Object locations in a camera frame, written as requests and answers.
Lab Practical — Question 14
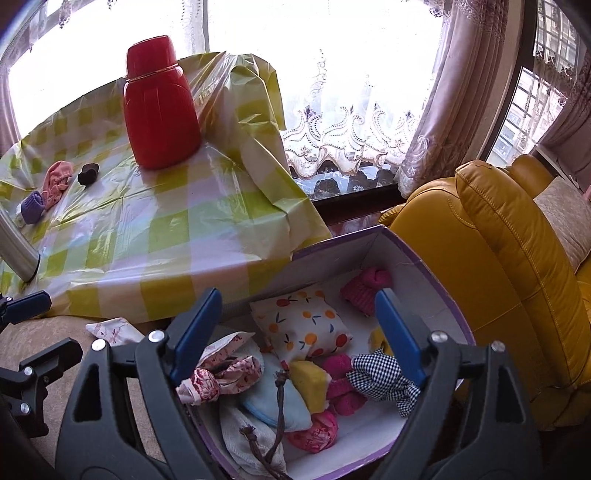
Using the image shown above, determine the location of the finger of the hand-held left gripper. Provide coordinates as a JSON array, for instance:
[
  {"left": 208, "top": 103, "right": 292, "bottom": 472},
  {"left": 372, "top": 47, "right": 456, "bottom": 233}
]
[
  {"left": 0, "top": 291, "right": 52, "bottom": 333},
  {"left": 0, "top": 337, "right": 84, "bottom": 437}
]

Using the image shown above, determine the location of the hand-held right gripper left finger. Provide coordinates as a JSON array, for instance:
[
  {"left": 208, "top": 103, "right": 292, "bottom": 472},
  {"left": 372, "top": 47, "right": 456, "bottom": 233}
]
[{"left": 54, "top": 288, "right": 229, "bottom": 480}]

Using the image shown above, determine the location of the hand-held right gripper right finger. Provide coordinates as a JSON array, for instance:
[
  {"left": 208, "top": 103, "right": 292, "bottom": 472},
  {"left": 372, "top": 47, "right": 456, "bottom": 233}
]
[{"left": 369, "top": 289, "right": 543, "bottom": 480}]

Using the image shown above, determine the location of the black white gingham cloth pouch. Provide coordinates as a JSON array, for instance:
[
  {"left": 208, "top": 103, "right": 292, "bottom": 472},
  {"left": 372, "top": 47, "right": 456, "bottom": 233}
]
[{"left": 346, "top": 348, "right": 422, "bottom": 417}]

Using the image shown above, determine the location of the magenta knitted sock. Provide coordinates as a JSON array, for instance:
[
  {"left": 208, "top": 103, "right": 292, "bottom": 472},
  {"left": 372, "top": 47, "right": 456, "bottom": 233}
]
[
  {"left": 321, "top": 353, "right": 368, "bottom": 416},
  {"left": 341, "top": 267, "right": 393, "bottom": 317}
]

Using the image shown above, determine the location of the white cardboard box purple rim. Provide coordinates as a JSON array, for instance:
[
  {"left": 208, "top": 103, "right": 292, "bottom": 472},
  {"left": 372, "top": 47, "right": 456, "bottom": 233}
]
[{"left": 185, "top": 224, "right": 476, "bottom": 480}]

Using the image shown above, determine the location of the yellow sponge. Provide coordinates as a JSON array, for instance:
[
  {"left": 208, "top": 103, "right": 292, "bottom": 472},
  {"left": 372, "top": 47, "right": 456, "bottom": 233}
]
[{"left": 288, "top": 360, "right": 332, "bottom": 415}]

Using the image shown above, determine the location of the small yellow soft item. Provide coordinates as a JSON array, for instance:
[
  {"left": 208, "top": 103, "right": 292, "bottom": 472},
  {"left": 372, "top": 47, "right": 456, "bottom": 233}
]
[{"left": 368, "top": 327, "right": 395, "bottom": 357}]

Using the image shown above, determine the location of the pink round soft item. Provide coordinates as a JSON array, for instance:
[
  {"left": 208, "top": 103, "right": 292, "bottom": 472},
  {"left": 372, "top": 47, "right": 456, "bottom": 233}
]
[{"left": 286, "top": 410, "right": 339, "bottom": 454}]

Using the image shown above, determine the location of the pink floral cloth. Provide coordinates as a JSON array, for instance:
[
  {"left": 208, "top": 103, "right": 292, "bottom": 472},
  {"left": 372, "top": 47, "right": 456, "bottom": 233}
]
[{"left": 176, "top": 332, "right": 264, "bottom": 406}]

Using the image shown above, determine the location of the stainless steel vacuum flask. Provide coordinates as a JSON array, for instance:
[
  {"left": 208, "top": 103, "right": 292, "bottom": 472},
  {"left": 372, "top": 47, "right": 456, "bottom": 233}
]
[{"left": 0, "top": 212, "right": 41, "bottom": 283}]

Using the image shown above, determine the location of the white pink printed cloth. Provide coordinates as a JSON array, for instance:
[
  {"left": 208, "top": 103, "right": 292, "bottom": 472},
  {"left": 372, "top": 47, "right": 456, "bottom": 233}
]
[{"left": 85, "top": 318, "right": 141, "bottom": 347}]

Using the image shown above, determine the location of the purple knitted item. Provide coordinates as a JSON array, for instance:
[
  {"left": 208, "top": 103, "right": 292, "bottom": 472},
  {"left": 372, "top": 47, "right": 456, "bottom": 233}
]
[{"left": 20, "top": 191, "right": 47, "bottom": 226}]

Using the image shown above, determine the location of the fruit print white pillow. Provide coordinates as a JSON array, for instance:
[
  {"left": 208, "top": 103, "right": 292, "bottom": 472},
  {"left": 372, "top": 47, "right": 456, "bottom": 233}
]
[{"left": 250, "top": 285, "right": 352, "bottom": 365}]

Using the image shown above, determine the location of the light blue cloth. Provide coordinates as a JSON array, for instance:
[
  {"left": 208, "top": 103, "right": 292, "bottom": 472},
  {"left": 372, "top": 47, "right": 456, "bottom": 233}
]
[{"left": 242, "top": 369, "right": 308, "bottom": 432}]

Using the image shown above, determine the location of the green white checkered tablecloth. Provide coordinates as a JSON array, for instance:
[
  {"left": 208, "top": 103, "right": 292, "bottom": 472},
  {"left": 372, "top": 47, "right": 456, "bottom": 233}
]
[{"left": 0, "top": 52, "right": 333, "bottom": 324}]

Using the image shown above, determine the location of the yellow leather sofa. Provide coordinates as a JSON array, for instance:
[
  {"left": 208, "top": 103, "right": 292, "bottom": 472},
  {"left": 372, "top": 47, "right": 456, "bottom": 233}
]
[{"left": 379, "top": 154, "right": 591, "bottom": 430}]

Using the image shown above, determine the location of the beige patterned cushion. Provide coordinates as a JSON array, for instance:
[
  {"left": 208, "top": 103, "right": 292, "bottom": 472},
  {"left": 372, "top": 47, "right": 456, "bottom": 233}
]
[{"left": 533, "top": 178, "right": 591, "bottom": 273}]

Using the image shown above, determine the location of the white lace curtain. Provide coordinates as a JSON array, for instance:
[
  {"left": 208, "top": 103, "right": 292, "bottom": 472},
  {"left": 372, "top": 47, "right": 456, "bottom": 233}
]
[{"left": 180, "top": 0, "right": 444, "bottom": 178}]

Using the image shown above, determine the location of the red plastic thermos jug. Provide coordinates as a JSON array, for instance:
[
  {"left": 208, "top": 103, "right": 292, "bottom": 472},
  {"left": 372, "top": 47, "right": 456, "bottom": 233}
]
[{"left": 123, "top": 35, "right": 202, "bottom": 171}]

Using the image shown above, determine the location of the pink embroidered curtain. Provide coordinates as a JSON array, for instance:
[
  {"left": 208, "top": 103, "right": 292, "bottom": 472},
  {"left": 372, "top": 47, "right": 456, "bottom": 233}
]
[{"left": 397, "top": 0, "right": 522, "bottom": 199}]

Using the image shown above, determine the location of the brown knotted cord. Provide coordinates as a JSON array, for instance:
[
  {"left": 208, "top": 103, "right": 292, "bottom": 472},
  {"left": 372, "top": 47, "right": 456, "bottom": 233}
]
[{"left": 239, "top": 369, "right": 291, "bottom": 472}]

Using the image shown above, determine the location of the white drawstring cloth bag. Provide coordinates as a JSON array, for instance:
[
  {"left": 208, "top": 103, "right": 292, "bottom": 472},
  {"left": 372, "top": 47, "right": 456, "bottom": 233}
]
[{"left": 219, "top": 401, "right": 289, "bottom": 480}]

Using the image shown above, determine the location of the dark window frame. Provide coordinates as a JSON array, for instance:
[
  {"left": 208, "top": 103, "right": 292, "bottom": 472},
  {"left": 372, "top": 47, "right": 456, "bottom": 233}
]
[{"left": 480, "top": 0, "right": 555, "bottom": 162}]

